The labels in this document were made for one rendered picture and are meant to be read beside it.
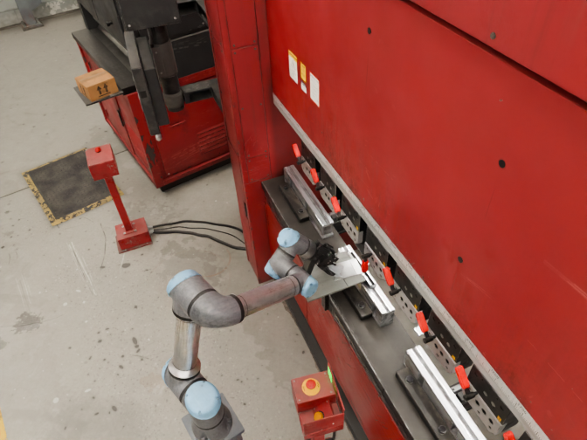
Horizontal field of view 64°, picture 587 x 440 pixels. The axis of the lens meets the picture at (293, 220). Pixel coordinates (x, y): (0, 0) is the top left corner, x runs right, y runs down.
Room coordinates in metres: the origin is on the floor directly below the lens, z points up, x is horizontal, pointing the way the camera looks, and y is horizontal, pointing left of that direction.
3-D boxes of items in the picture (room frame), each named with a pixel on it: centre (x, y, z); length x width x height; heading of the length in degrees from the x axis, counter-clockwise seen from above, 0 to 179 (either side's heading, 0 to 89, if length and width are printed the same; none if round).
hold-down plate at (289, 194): (1.86, -0.01, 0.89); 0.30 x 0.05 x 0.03; 20
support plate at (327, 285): (1.26, -0.13, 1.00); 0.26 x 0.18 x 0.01; 110
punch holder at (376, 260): (1.15, -0.33, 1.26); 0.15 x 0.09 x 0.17; 20
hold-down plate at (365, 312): (1.26, -0.23, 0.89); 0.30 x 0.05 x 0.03; 20
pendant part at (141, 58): (2.25, 0.70, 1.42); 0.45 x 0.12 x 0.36; 16
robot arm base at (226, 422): (0.76, 0.35, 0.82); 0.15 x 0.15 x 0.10
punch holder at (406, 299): (0.96, -0.40, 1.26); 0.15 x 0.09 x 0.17; 20
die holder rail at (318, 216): (1.83, -0.08, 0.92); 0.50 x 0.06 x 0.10; 20
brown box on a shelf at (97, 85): (3.01, 1.29, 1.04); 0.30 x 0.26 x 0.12; 32
